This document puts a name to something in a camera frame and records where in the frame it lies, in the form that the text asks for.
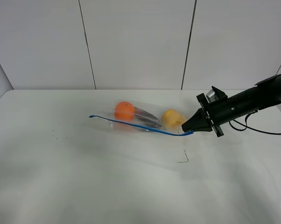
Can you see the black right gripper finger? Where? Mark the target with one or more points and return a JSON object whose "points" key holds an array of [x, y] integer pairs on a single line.
{"points": [[200, 126], [198, 116]]}

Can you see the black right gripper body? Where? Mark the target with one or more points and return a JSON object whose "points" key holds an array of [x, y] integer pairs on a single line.
{"points": [[212, 110]]}

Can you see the clear zip bag blue seal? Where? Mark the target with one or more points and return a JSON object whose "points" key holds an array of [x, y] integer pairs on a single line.
{"points": [[107, 114]]}

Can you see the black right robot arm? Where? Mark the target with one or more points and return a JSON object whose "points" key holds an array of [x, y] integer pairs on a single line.
{"points": [[264, 94]]}

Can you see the yellow pear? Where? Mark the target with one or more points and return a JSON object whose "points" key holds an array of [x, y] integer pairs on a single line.
{"points": [[172, 119]]}

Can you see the purple eggplant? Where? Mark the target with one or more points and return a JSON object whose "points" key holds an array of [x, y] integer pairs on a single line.
{"points": [[145, 118]]}

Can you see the orange fruit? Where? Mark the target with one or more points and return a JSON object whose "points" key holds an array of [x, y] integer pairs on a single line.
{"points": [[124, 111]]}

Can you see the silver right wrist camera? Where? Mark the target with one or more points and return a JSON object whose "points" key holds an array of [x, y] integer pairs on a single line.
{"points": [[211, 96]]}

